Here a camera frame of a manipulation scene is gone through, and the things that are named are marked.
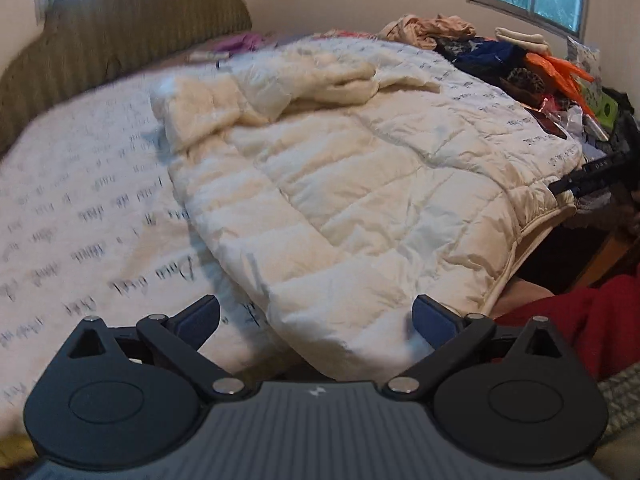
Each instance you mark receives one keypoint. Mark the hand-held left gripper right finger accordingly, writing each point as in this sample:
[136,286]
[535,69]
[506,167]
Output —
[434,322]

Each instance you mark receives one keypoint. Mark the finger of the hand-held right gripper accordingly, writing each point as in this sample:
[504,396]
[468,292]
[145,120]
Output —
[595,175]

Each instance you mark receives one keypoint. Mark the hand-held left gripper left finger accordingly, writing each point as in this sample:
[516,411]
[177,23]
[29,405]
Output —
[197,320]

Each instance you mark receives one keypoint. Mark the white puffer jacket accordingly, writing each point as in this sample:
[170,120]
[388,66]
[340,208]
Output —
[360,200]

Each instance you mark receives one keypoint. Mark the dark blue clothes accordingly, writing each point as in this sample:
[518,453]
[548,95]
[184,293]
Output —
[490,57]

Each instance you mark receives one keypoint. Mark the pink clothes pile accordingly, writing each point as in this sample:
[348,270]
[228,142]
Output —
[430,30]

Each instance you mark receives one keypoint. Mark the green package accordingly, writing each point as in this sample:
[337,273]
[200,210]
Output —
[602,110]

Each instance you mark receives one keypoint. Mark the dark red packet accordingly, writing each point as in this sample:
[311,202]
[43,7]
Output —
[547,124]

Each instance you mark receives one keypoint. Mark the orange cloth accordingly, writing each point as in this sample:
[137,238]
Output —
[560,72]

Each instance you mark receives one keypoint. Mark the leopard print cloth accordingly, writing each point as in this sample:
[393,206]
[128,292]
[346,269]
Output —
[525,85]

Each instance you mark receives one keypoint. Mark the white patterned bag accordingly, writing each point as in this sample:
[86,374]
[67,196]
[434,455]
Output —
[584,57]

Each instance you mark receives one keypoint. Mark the person's red garment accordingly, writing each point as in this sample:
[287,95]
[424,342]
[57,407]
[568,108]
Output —
[575,330]

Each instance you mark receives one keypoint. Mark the cream folded cloth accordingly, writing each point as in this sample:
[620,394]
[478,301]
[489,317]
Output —
[522,40]

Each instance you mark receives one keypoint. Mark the bed with printed sheet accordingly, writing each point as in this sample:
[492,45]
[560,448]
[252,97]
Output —
[85,200]

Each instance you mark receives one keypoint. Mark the grey knitted cloth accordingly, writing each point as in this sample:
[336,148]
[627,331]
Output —
[622,405]

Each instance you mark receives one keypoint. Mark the grey mattress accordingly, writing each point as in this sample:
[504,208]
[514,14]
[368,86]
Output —
[200,67]

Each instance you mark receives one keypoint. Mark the purple cloth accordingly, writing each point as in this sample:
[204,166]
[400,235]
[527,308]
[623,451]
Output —
[242,42]

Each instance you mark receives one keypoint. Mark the floral cloth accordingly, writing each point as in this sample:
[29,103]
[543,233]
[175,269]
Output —
[345,35]

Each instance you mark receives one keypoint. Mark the green padded headboard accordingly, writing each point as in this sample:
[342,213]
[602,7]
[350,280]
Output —
[125,25]

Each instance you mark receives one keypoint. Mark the wooden bed frame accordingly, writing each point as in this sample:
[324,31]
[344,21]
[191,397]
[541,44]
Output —
[607,257]

